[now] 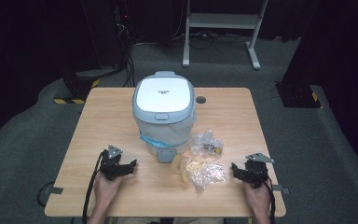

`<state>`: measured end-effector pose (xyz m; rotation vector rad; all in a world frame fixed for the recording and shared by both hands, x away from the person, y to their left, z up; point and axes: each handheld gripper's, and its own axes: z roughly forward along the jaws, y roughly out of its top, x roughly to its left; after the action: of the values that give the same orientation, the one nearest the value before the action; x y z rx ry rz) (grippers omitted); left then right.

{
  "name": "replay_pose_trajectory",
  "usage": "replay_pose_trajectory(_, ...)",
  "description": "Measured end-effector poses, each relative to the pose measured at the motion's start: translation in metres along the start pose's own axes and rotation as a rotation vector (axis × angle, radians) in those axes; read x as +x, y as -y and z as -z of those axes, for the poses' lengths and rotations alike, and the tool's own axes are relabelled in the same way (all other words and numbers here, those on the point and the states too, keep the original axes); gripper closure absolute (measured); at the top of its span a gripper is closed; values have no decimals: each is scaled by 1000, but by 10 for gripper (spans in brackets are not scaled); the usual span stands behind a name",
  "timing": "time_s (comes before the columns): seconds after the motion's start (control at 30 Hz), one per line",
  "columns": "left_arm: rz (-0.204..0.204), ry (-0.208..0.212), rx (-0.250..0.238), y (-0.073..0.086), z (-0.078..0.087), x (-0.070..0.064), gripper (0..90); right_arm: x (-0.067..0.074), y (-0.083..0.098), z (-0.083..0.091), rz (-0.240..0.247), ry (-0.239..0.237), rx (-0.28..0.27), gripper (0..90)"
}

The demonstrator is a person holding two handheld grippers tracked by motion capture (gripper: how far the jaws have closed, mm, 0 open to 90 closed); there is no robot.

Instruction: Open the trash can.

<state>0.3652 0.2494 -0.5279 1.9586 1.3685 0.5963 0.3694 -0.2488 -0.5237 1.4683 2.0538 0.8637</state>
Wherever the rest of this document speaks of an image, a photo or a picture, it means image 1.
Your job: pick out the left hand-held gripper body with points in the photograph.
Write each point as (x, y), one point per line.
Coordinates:
(110, 168)

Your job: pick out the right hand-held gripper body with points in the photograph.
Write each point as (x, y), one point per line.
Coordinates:
(256, 172)

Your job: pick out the yellow clear plastic wrapper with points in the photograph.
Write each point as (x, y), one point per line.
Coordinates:
(202, 172)

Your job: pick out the white plastic bin liner bag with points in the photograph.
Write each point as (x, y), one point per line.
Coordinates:
(167, 132)

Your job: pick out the grey white pedal trash can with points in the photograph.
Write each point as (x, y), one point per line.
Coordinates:
(163, 96)

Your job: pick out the person's left hand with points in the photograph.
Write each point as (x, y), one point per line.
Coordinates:
(105, 191)

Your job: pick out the person's right hand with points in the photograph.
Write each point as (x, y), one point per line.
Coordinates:
(259, 199)

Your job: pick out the black stand with striped base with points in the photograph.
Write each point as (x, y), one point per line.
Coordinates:
(298, 95)
(77, 90)

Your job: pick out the white metal stand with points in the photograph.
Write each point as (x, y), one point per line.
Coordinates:
(223, 21)

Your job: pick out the grey table bracket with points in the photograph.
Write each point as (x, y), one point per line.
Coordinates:
(281, 188)
(55, 190)

